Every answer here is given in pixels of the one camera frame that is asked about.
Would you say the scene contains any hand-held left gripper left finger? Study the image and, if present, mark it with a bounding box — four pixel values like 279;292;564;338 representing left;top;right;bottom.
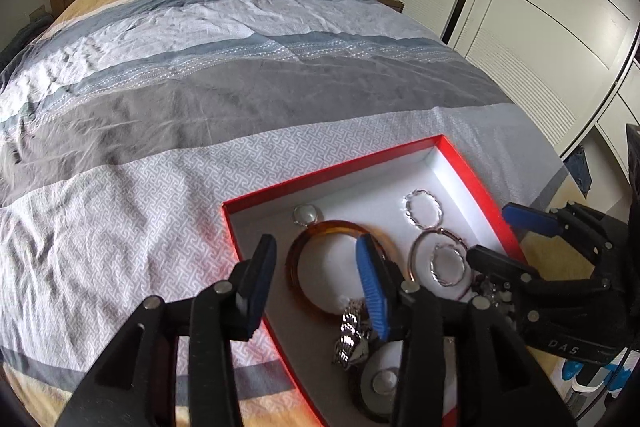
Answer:
55;234;278;427

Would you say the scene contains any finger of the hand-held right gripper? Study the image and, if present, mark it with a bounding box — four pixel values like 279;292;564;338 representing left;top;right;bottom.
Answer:
501;202;603;265
466;244;543;303

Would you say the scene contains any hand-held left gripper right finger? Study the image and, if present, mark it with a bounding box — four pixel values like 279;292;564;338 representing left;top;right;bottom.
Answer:
354;234;576;427

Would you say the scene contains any dark beaded bracelet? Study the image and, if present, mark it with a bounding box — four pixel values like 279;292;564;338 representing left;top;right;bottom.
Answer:
475;274;518;315

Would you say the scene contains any amber resin bangle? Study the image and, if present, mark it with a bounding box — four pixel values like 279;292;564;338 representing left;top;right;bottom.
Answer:
285;219;396;318

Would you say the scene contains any silver wristwatch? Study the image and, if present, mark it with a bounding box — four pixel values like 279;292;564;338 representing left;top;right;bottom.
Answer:
331;297;407;422

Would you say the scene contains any twisted silver bangle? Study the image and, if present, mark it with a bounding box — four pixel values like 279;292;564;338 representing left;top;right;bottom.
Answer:
429;243;468;288
402;189;445;230

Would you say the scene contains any thin large silver bangle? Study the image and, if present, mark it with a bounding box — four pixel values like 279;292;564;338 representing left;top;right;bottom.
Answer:
409;228;475;300

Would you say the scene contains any wide silver ring bangle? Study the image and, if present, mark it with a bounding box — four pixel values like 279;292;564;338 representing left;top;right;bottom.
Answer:
292;203;321;227

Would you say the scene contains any red jewelry box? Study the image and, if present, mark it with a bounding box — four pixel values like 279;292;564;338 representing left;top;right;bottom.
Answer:
221;134;531;427

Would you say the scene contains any dark blue cloth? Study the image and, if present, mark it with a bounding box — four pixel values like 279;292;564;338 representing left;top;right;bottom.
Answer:
565;146;593;200

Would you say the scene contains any striped duvet cover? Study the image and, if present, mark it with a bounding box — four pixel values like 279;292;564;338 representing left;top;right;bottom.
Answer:
0;0;601;427

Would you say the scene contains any white wardrobe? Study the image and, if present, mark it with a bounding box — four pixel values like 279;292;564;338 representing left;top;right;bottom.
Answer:
377;0;640;188

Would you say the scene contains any grey cloth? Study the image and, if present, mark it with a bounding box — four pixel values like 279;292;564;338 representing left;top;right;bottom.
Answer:
0;19;53;78

